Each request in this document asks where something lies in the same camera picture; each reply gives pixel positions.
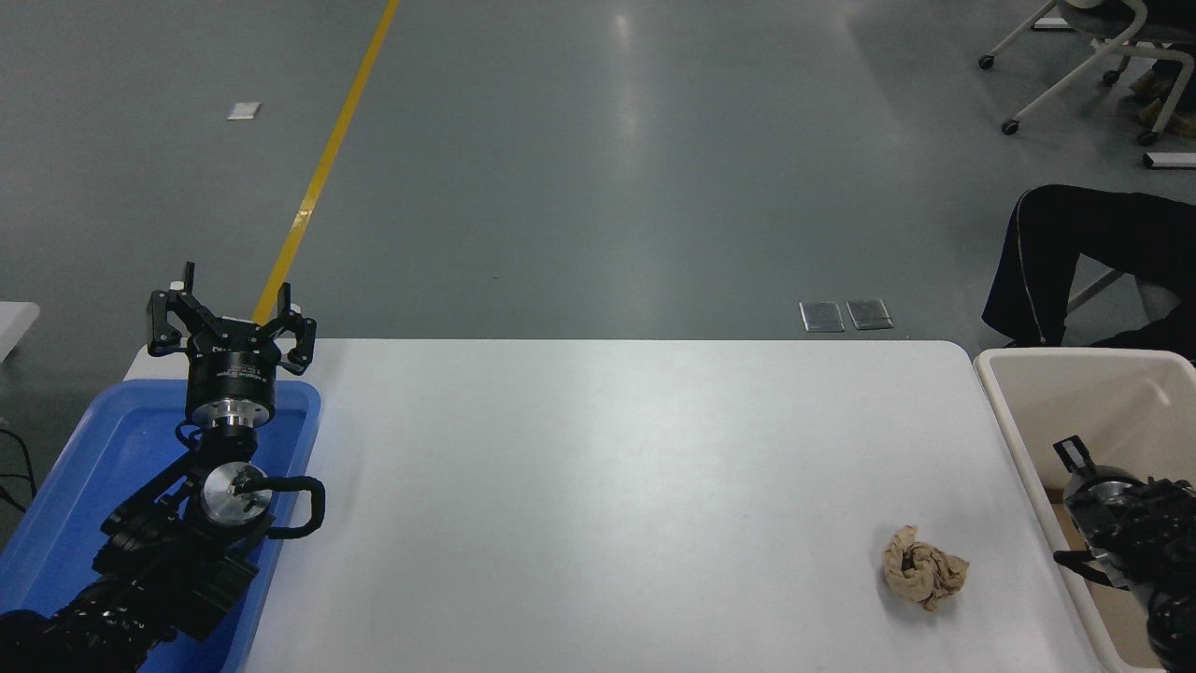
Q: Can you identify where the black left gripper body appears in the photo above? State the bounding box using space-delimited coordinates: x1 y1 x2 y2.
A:
185 319 282 413

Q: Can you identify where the white wheeled chair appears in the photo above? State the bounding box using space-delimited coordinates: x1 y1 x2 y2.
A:
976 0 1196 146

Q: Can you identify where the tan paper ball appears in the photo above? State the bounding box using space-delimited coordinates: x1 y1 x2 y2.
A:
882 524 970 612

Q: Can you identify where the large pale plastic bin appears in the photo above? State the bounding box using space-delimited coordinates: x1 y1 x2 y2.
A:
974 348 1196 673

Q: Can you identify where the black cable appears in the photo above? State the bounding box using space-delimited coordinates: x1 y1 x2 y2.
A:
0 425 38 515

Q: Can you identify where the blue plastic tray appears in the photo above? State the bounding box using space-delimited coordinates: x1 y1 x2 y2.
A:
0 379 322 673

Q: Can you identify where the person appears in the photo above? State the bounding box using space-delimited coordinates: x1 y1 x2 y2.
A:
981 184 1196 365

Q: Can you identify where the white side table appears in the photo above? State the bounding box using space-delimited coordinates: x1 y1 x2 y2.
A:
0 302 41 364

